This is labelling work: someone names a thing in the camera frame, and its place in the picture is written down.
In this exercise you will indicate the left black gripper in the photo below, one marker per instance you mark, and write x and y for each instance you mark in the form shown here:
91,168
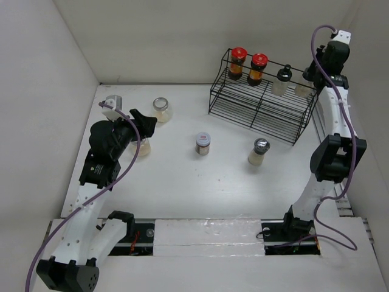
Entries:
144,124

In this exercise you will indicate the black cap white powder bottle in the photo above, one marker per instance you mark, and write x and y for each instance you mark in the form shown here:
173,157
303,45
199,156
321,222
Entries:
282,80

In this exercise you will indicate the black wire rack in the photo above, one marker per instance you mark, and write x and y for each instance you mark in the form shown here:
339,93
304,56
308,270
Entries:
282,117

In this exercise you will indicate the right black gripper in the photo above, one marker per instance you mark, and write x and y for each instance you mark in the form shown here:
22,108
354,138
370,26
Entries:
321,53

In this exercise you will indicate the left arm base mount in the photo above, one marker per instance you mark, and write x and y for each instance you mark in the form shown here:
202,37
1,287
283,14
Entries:
139,239

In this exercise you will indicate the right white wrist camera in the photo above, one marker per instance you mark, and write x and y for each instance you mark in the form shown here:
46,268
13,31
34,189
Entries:
341,36

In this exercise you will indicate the red lid sauce jar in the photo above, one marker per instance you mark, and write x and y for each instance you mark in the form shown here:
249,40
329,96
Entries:
237,59
258,64

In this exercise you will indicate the white lid spice jar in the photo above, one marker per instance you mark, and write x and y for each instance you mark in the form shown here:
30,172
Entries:
203,141

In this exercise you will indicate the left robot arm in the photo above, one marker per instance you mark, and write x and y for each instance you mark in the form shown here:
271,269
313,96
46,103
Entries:
75,263

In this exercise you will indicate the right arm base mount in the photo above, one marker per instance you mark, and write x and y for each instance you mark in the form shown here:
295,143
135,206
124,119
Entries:
289,236

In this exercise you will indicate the silver cap grinder bottle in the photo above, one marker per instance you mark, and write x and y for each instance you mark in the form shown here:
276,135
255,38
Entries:
260,148

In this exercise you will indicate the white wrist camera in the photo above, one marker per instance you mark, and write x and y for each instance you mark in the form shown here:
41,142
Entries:
341,36
113,103

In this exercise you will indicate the black cap grinder bottle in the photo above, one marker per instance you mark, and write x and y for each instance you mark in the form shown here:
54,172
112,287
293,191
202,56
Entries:
303,88

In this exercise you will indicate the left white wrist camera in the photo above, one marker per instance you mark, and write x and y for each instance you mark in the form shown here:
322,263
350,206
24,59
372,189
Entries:
113,103

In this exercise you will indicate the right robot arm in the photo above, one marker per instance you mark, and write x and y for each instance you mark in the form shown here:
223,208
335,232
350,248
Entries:
341,148

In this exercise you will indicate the glass jar silver rim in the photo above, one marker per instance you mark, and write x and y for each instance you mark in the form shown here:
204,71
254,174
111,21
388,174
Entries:
163,110
144,149

